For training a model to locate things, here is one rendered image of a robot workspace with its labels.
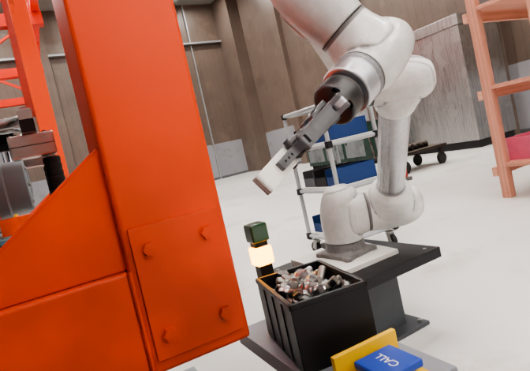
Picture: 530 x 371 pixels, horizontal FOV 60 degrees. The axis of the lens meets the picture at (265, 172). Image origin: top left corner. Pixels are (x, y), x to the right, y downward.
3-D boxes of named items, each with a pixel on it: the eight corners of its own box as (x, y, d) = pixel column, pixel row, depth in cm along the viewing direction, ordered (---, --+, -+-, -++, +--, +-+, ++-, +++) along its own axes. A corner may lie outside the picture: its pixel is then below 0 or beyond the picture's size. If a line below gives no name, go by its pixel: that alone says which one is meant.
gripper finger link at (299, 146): (301, 150, 66) (311, 141, 64) (282, 171, 63) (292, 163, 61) (293, 143, 66) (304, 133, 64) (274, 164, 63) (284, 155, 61)
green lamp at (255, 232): (246, 243, 99) (242, 225, 99) (262, 237, 101) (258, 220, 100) (253, 245, 95) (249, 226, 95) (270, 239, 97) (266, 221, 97)
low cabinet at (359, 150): (440, 145, 1006) (432, 106, 1002) (373, 164, 909) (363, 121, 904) (371, 154, 1199) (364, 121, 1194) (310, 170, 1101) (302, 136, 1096)
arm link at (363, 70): (363, 107, 82) (347, 126, 79) (326, 72, 82) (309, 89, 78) (396, 80, 74) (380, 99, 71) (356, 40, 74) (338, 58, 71)
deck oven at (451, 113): (528, 133, 835) (505, 9, 823) (482, 148, 769) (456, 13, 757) (447, 144, 989) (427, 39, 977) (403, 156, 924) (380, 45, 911)
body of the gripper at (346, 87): (376, 96, 72) (348, 130, 66) (345, 121, 79) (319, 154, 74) (341, 62, 71) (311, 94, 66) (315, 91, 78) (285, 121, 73)
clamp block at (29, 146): (13, 162, 100) (6, 138, 99) (57, 154, 104) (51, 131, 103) (11, 160, 95) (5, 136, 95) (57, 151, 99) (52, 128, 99)
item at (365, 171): (307, 253, 327) (277, 116, 322) (354, 237, 345) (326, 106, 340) (352, 264, 279) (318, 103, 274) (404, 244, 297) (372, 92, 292)
